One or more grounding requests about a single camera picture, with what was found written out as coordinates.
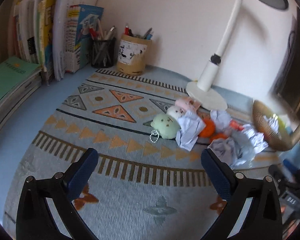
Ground paper ball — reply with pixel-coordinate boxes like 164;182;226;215
231;124;268;154
210;110;232;132
208;138;256;168
175;111;206;151

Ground red snack packet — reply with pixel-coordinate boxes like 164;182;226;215
229;120;244;131

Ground orange ball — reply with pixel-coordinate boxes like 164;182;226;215
199;118;216;138

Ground green plush toy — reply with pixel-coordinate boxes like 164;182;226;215
149;113;180;143

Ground pink small box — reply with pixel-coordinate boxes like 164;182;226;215
175;97;201;113

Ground white plush toy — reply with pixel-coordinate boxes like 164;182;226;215
166;105;186;120

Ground golden ribbed bowl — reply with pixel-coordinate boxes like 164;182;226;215
252;100;294;152

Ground patterned blue woven mat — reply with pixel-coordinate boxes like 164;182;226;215
3;68;225;239

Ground white desk lamp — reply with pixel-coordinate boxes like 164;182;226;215
186;0;289;110

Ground stack of flat books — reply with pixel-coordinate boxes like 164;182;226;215
0;70;42;131

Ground green flat book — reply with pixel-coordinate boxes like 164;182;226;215
0;56;40;100

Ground black mesh pen holder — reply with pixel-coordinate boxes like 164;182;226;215
91;37;116;69

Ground white upright books stack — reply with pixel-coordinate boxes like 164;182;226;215
8;0;41;63

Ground cardboard pen holder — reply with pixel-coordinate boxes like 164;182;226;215
116;34;152;76

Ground blue illustrated book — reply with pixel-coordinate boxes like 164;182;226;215
64;4;104;73

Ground yellow upright book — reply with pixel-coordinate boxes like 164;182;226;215
38;0;56;84

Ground white upright book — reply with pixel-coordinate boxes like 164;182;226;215
52;0;97;81

